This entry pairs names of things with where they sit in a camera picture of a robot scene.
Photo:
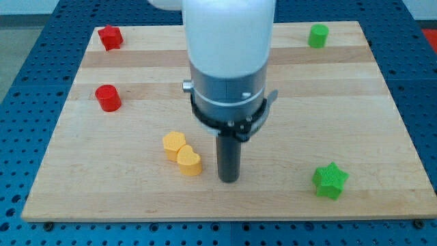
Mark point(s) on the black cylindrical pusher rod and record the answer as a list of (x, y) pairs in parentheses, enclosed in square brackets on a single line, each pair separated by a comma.
[(228, 154)]

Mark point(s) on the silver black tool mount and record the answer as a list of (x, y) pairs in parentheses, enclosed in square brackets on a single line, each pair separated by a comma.
[(234, 107)]

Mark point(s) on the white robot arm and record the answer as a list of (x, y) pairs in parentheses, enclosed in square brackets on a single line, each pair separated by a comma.
[(228, 46)]

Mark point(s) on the yellow heart block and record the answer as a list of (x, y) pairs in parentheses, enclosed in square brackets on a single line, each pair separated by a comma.
[(189, 162)]

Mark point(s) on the yellow hexagon block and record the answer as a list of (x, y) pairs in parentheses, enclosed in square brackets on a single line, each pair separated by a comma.
[(172, 143)]

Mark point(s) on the wooden board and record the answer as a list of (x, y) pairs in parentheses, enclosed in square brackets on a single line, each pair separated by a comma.
[(315, 135)]

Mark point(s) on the green star block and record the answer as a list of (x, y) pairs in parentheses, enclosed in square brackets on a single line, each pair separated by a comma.
[(329, 181)]

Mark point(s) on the green cylinder block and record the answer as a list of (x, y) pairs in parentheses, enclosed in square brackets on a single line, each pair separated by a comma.
[(318, 36)]

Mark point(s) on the red cylinder block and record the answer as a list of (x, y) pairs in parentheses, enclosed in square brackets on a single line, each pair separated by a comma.
[(108, 98)]

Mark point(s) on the red star block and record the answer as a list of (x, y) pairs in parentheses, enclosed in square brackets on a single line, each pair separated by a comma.
[(111, 37)]

